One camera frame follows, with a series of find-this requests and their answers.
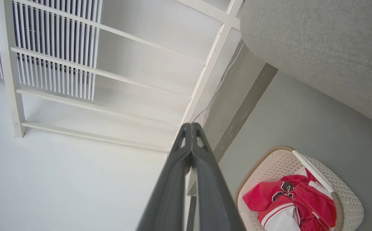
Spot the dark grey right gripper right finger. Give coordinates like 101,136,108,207
191,123,246,231

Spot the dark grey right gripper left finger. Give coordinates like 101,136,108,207
136,123,192,231

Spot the cream perforated plastic laundry basket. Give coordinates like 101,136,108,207
236,145,364,231

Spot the grey skirting board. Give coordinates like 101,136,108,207
187,63,279,196

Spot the red and white sports jersey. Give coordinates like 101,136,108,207
243,168,337,231

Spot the white slatted window blind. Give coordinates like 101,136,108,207
0,0,103,101

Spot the grey fabric sofa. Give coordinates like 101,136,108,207
240,0,372,130

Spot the thin white wall cable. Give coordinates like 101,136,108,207
192,42,246,124

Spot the white metal ladder-like frame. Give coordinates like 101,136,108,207
0,0,245,153

